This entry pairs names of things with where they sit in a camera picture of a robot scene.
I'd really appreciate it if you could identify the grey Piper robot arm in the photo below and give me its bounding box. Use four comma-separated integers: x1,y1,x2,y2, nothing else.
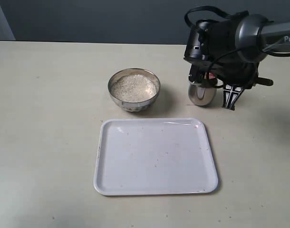
184,14,290,110

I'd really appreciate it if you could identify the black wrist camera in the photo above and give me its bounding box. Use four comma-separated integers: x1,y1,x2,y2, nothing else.
188,65,211,88

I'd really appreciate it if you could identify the black cable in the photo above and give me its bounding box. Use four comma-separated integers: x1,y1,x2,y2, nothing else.
184,5,290,86

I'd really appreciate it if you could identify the steel cup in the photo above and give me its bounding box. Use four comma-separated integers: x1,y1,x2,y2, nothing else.
188,80,216,106

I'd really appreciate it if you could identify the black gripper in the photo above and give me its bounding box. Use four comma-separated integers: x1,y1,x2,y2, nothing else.
210,63,258,110

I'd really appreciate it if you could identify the steel bowl of rice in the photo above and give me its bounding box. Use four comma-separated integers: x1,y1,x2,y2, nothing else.
107,68,161,112

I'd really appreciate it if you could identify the dark red wooden spoon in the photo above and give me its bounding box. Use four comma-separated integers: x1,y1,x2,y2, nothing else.
256,77,273,86

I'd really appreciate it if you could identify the white plastic tray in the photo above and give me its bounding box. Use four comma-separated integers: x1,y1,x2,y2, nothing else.
94,118,219,196

